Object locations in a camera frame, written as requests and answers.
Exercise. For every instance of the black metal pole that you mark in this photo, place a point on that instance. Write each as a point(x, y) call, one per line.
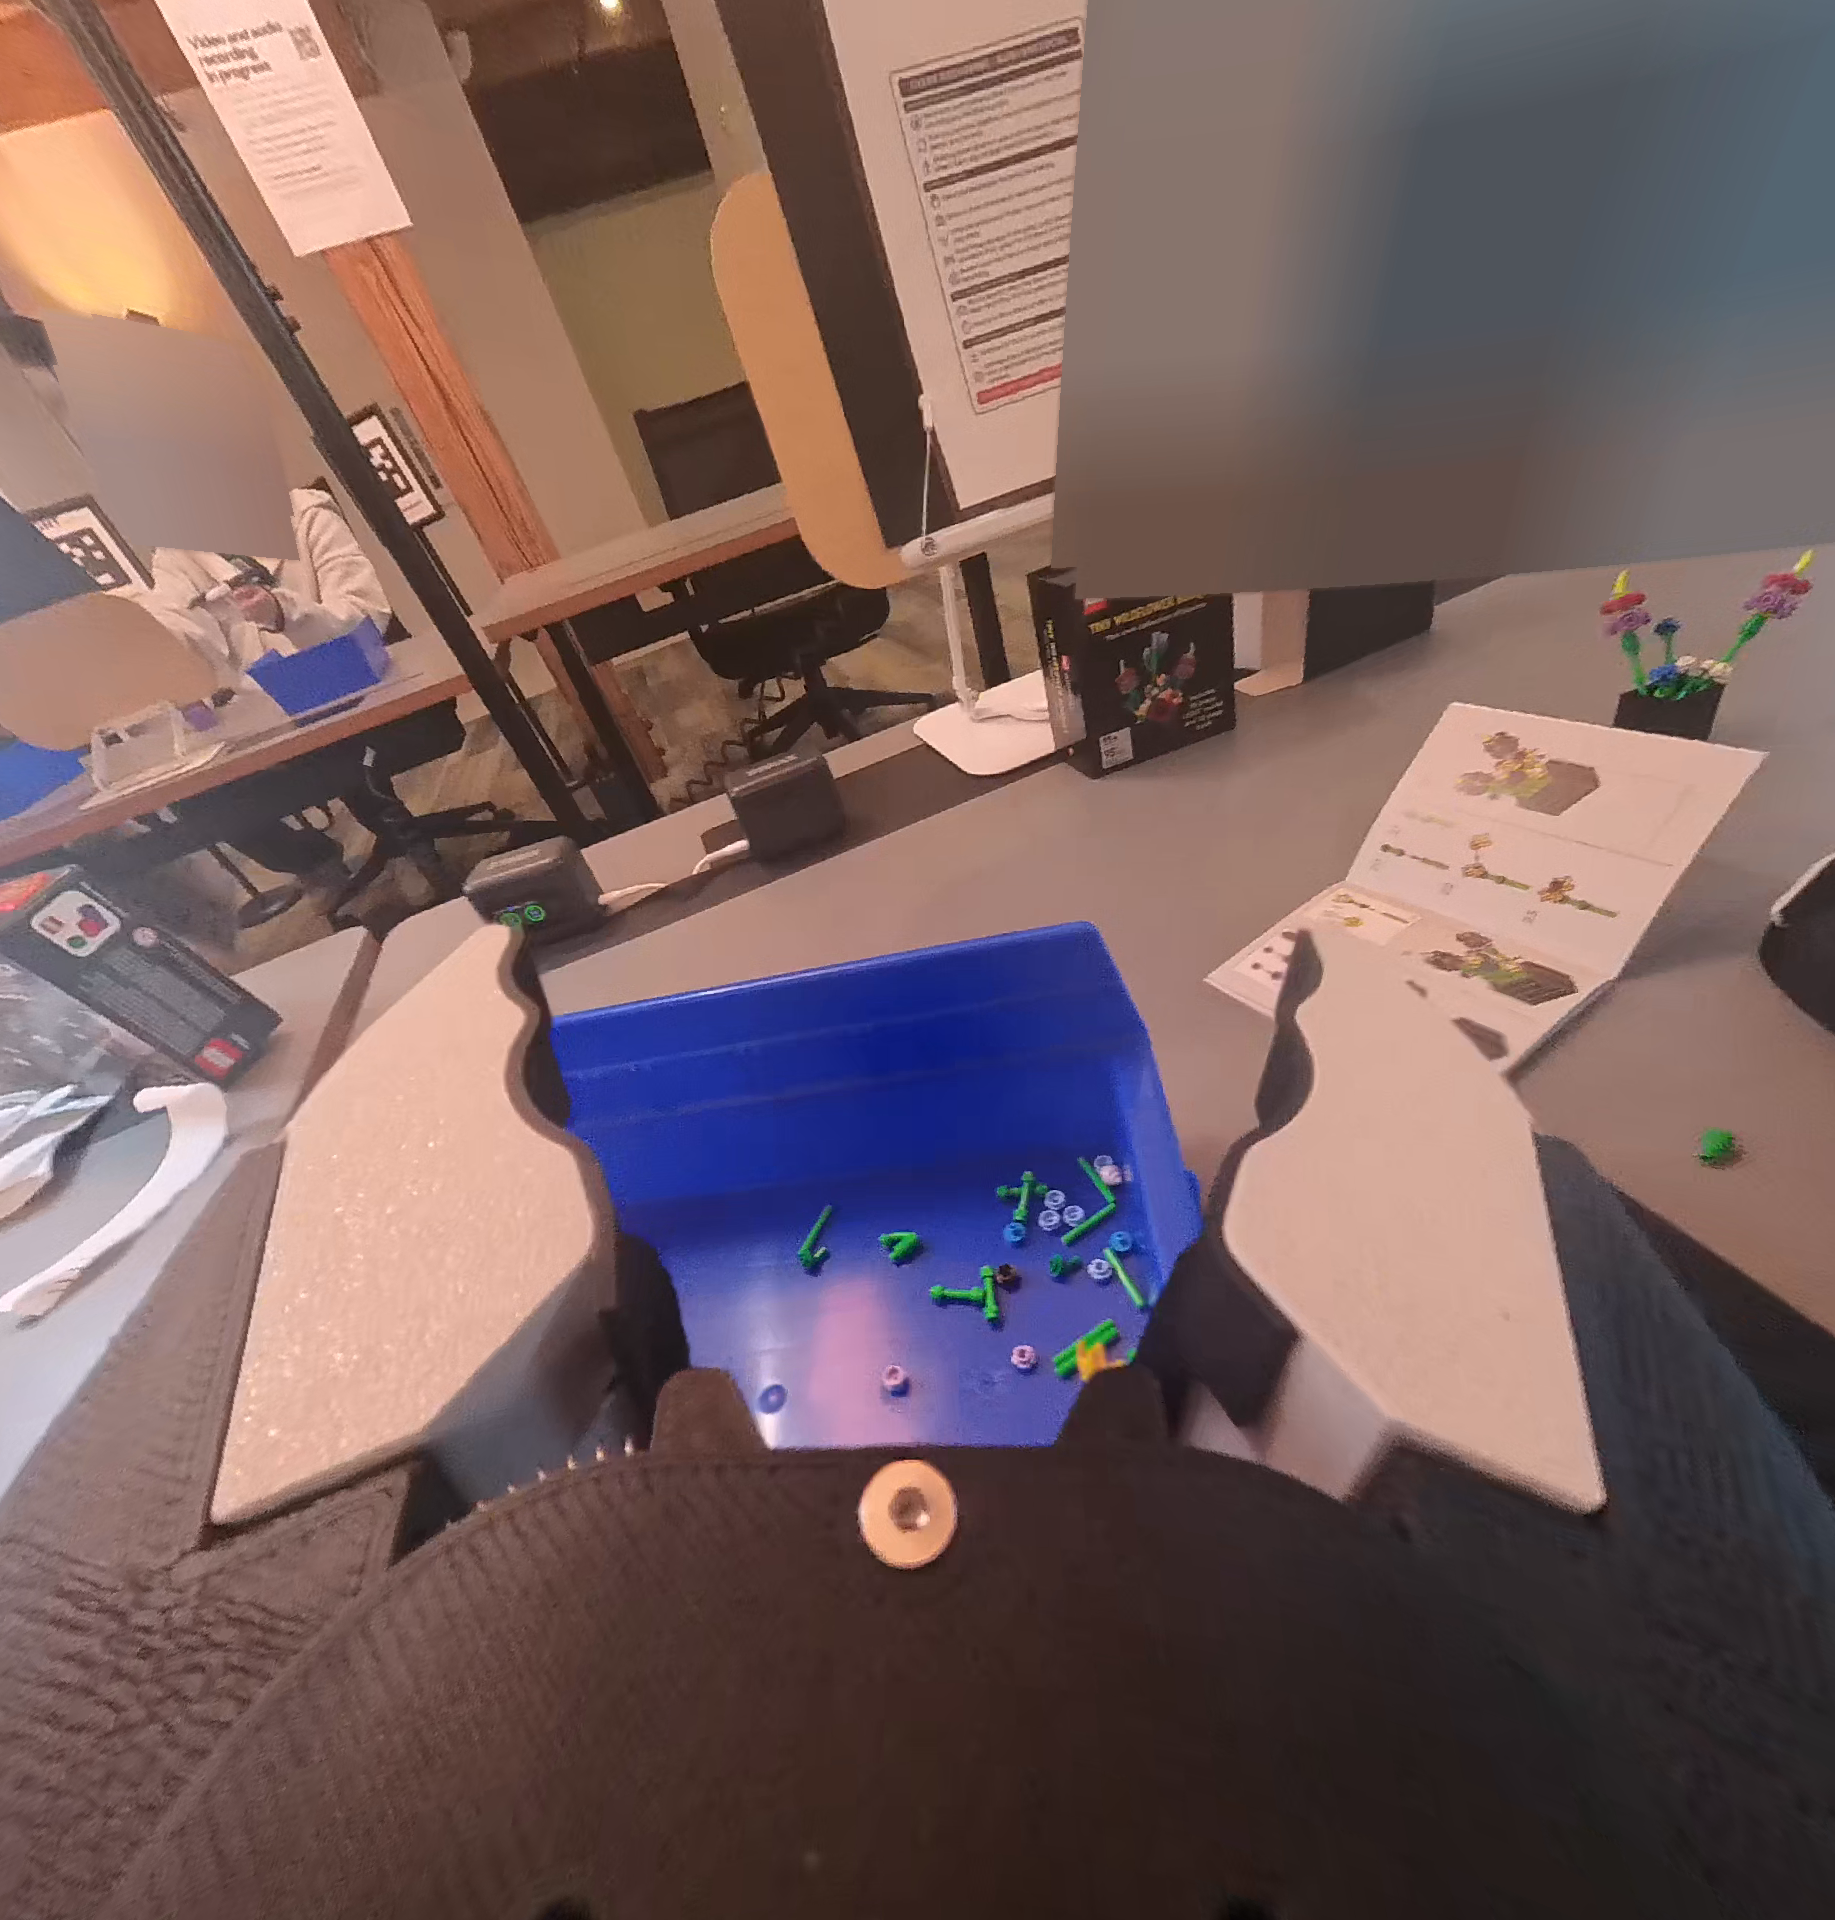
point(302, 390)

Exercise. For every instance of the open instruction booklet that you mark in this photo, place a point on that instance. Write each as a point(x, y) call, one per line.
point(1576, 840)

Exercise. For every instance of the black lego set box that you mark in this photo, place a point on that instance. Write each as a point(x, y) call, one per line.
point(1143, 676)

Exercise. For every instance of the pile of small toy bricks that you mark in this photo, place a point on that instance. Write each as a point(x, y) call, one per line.
point(1069, 1222)

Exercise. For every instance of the brown table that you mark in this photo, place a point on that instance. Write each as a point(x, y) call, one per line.
point(333, 732)

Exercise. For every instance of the clear plastic bag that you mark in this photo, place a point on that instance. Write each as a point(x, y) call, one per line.
point(17, 1155)

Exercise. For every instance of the blue storage bin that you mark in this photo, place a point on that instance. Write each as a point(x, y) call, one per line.
point(858, 1080)
point(323, 666)

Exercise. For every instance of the white desk lamp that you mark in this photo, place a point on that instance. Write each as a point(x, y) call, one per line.
point(993, 738)

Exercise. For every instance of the dark grey power station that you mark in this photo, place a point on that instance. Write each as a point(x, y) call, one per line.
point(782, 802)

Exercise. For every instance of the toy brick flower model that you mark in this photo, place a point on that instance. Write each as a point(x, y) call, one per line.
point(1666, 707)

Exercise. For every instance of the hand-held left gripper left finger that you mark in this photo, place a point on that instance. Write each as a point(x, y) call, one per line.
point(407, 1231)

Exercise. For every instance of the black white marker tag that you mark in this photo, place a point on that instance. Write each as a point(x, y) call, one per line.
point(394, 466)
point(93, 543)

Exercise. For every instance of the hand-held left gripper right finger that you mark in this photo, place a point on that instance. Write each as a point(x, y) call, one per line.
point(1413, 1246)

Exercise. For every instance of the black charger with green light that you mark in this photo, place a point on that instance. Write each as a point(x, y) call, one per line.
point(534, 888)

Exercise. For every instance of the small green toy brick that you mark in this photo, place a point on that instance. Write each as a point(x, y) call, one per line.
point(1717, 1146)

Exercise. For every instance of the black office chair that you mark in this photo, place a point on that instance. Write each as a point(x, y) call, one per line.
point(790, 630)

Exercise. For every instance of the wooden table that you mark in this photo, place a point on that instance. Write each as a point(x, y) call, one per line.
point(632, 570)

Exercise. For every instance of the black toy set box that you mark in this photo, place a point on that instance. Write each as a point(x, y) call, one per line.
point(123, 961)

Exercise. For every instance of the white paper notice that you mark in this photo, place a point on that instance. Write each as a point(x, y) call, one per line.
point(294, 121)

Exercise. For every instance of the white paper strip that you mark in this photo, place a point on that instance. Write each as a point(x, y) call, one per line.
point(168, 1171)

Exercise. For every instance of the grey desk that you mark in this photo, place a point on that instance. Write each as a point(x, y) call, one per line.
point(1127, 856)

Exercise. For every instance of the printed wall notice red box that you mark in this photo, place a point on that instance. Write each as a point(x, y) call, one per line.
point(1000, 225)

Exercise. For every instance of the beige desk partition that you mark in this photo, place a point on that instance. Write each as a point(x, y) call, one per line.
point(805, 390)

